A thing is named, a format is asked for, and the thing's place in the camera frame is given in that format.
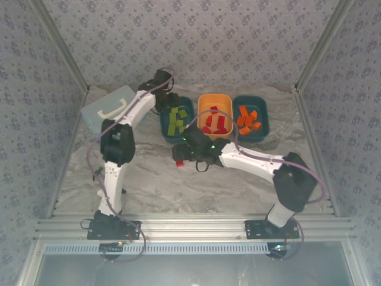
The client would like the dark teal plastic bin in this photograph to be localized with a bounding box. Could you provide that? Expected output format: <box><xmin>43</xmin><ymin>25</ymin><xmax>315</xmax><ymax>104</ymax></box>
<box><xmin>233</xmin><ymin>94</ymin><xmax>271</xmax><ymax>143</ymax></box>
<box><xmin>160</xmin><ymin>95</ymin><xmax>196</xmax><ymax>145</ymax></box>

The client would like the orange plastic bin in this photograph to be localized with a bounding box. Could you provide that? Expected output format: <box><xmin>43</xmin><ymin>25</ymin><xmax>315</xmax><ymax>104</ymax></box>
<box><xmin>197</xmin><ymin>93</ymin><xmax>233</xmax><ymax>141</ymax></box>

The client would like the light blue plastic case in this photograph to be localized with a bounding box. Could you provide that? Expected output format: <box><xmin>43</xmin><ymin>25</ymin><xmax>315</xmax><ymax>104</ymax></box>
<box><xmin>80</xmin><ymin>85</ymin><xmax>146</xmax><ymax>135</ymax></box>

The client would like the small controller board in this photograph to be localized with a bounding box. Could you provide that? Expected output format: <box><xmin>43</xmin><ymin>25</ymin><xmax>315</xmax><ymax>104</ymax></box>
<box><xmin>267</xmin><ymin>241</ymin><xmax>292</xmax><ymax>259</ymax></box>
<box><xmin>99</xmin><ymin>241</ymin><xmax>125</xmax><ymax>257</ymax></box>

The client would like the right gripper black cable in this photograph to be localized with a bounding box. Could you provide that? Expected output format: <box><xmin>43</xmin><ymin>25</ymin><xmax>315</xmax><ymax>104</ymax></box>
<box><xmin>195</xmin><ymin>159</ymin><xmax>211</xmax><ymax>173</ymax></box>

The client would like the wide aluminium frame rail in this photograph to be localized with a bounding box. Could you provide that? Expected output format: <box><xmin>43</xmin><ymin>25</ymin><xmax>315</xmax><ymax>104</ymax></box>
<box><xmin>33</xmin><ymin>212</ymin><xmax>357</xmax><ymax>242</ymax></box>

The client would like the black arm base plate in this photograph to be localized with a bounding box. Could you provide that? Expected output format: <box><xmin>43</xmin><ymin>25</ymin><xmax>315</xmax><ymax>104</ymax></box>
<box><xmin>243</xmin><ymin>219</ymin><xmax>300</xmax><ymax>240</ymax></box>
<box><xmin>87</xmin><ymin>220</ymin><xmax>141</xmax><ymax>240</ymax></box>

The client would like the white slotted cable duct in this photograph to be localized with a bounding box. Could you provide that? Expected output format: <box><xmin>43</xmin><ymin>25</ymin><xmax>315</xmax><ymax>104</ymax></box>
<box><xmin>43</xmin><ymin>241</ymin><xmax>270</xmax><ymax>256</ymax></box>

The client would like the aluminium table side rail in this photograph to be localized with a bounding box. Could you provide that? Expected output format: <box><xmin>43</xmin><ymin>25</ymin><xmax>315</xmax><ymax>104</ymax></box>
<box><xmin>291</xmin><ymin>85</ymin><xmax>342</xmax><ymax>218</ymax></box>
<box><xmin>46</xmin><ymin>86</ymin><xmax>92</xmax><ymax>220</ymax></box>

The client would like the slanted aluminium frame post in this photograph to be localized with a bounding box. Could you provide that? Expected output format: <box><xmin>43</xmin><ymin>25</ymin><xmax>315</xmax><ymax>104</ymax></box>
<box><xmin>293</xmin><ymin>0</ymin><xmax>355</xmax><ymax>92</ymax></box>
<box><xmin>29</xmin><ymin>0</ymin><xmax>91</xmax><ymax>92</ymax></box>

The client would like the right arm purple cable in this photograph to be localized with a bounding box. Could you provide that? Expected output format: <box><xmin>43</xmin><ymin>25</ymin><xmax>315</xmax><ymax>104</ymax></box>
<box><xmin>186</xmin><ymin>110</ymin><xmax>330</xmax><ymax>262</ymax></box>

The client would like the aluminium frame strut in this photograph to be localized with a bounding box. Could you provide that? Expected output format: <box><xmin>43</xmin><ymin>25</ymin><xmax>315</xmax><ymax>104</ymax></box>
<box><xmin>342</xmin><ymin>241</ymin><xmax>366</xmax><ymax>286</ymax></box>
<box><xmin>16</xmin><ymin>241</ymin><xmax>45</xmax><ymax>286</ymax></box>

